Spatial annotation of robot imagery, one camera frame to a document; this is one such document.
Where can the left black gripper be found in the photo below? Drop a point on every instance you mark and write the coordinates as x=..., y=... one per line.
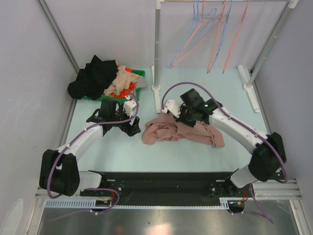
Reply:
x=131, y=129

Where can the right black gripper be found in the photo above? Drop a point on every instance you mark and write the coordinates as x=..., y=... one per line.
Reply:
x=180, y=119

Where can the pink t shirt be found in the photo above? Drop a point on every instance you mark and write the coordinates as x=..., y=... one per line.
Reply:
x=166, y=128

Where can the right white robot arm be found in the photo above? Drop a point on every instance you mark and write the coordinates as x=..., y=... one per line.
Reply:
x=267, y=150

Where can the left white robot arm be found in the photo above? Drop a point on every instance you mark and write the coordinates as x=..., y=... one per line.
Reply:
x=59, y=169

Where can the pink hanger left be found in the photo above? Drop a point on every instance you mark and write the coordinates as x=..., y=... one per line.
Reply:
x=203, y=25

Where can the pink hanger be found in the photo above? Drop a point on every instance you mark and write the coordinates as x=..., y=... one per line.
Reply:
x=203, y=25
x=215, y=44
x=235, y=37

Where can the pink hanger right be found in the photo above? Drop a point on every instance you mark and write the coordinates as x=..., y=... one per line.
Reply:
x=235, y=37

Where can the blue hanger right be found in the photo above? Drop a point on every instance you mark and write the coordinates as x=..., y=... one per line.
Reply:
x=222, y=36

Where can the blue hanger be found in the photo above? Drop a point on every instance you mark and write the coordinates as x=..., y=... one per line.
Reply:
x=203, y=23
x=222, y=36

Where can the blue hanger left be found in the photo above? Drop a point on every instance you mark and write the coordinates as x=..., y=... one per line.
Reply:
x=203, y=23

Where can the pink hanger middle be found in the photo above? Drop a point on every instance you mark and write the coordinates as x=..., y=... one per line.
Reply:
x=215, y=44

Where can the orange garment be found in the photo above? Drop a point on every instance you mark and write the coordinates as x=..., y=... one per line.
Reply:
x=128, y=89

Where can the grey garment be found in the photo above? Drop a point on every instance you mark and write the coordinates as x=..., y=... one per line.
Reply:
x=139, y=85

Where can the beige garment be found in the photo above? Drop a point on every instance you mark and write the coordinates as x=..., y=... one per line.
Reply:
x=121, y=81

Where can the black garment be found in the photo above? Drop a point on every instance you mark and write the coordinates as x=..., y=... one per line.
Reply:
x=92, y=80

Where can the white clothes rack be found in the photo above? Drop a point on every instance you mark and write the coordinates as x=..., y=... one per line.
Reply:
x=247, y=81

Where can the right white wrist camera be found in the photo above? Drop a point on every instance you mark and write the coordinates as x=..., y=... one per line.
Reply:
x=172, y=107

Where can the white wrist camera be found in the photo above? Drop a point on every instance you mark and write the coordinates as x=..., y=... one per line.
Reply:
x=172, y=107
x=129, y=106

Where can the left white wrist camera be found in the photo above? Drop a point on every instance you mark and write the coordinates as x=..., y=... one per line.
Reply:
x=129, y=106

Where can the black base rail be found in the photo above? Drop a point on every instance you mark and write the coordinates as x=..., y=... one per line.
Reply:
x=179, y=189

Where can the white cable duct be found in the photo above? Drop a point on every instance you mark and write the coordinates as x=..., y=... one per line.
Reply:
x=100, y=205

